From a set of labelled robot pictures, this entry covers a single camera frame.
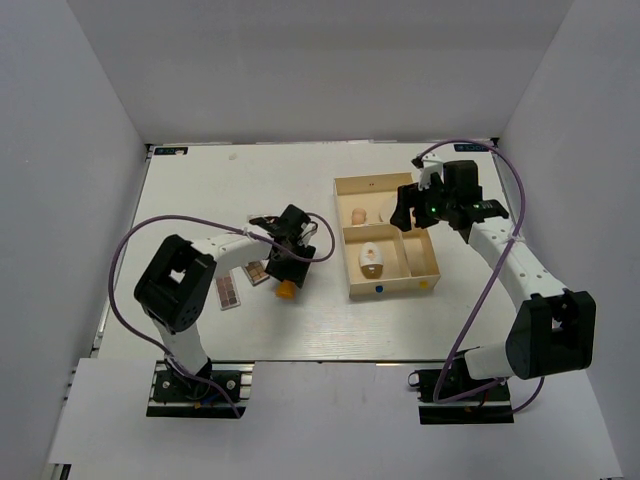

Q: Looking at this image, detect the cream divided organizer box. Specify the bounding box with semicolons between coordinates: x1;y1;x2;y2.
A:
334;173;441;300

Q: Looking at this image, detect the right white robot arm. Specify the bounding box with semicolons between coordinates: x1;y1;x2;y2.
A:
390;159;596;399

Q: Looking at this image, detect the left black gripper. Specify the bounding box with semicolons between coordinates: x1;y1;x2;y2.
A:
265;238;317;287

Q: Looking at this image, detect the round white powder puff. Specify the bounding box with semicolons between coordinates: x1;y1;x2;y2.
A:
379;197;397;223

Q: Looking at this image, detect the orange white foundation bottle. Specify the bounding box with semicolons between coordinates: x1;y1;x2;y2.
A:
275;280;296;300

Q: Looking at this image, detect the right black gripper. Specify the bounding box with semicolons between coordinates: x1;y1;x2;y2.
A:
390;176;456;232

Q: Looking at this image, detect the brown long eyeshadow palette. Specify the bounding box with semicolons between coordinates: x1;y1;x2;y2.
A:
242;261;270;287

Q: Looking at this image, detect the white egg-shaped sponge case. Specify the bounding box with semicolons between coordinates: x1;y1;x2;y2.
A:
358;242;384;279

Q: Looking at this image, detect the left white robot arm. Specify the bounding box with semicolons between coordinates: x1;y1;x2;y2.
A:
134;205;317;399

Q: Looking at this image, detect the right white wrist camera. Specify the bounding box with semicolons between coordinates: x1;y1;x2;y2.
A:
411;152;444;190

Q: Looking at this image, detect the mauve long eyeshadow palette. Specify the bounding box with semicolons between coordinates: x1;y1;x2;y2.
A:
215;272;241;311

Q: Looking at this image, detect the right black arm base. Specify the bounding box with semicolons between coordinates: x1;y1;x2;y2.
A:
407;368;514;426

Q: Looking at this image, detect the beige makeup sponge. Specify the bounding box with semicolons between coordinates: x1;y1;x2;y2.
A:
351;207;367;226

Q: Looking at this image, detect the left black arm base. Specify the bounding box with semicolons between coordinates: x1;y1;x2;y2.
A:
146;361;254;419

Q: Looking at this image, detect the colourful square eyeshadow palette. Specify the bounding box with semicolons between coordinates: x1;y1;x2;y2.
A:
247;215;278;225

